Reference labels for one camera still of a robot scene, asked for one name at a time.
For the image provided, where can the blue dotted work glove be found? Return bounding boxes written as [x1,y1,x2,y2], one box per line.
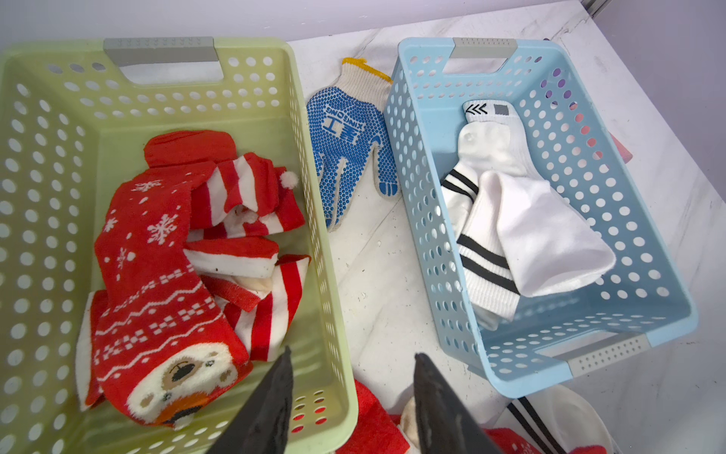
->
[306,58,400,231]

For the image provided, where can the white sock black bands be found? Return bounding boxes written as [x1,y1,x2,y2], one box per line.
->
[441,119,540,235]

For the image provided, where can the white grey sport sock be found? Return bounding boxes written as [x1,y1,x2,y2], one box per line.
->
[462,100,524,130]

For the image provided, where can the red bear snowflake sock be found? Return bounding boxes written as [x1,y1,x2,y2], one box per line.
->
[75,162,251,429]

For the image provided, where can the purple trowel pink handle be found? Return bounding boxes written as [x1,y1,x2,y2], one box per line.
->
[611,134,633,164]

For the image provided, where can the white sock red trim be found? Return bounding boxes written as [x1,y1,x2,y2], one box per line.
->
[457,170,616,331]

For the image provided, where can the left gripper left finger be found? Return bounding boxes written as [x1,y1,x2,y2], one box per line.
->
[206,347,294,454]

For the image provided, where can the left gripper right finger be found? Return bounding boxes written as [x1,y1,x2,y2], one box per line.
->
[414,353,502,454]

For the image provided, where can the blue plastic basket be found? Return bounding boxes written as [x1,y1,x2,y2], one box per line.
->
[384,38,699,398]

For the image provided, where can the green plastic basket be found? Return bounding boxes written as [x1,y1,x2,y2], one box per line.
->
[0,36,359,454]

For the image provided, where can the white sock black stripes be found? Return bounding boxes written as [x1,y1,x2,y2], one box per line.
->
[484,385,620,453]

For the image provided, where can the red white striped santa sock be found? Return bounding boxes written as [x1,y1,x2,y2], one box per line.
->
[187,152,306,241]

